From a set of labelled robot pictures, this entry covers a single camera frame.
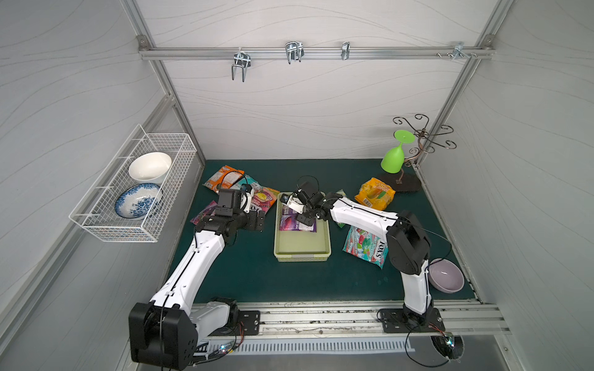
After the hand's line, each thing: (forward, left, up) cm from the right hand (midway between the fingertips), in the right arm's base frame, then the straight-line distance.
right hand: (302, 207), depth 91 cm
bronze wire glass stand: (+41, -61, +1) cm, 73 cm away
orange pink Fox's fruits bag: (+10, +19, -8) cm, 23 cm away
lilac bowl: (-22, -53, -9) cm, 58 cm away
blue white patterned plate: (-16, +46, +24) cm, 54 cm away
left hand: (-8, +18, +7) cm, 20 cm away
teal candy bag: (+21, +29, -9) cm, 37 cm away
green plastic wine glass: (+15, -36, +13) cm, 41 cm away
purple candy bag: (-3, +6, -7) cm, 10 cm away
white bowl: (-3, +49, +25) cm, 55 cm away
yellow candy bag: (+12, -32, -6) cm, 35 cm away
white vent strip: (-45, -4, -10) cm, 46 cm away
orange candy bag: (+17, +39, -4) cm, 43 cm away
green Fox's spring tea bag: (+15, -18, -10) cm, 25 cm away
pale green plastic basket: (-12, 0, -9) cm, 15 cm away
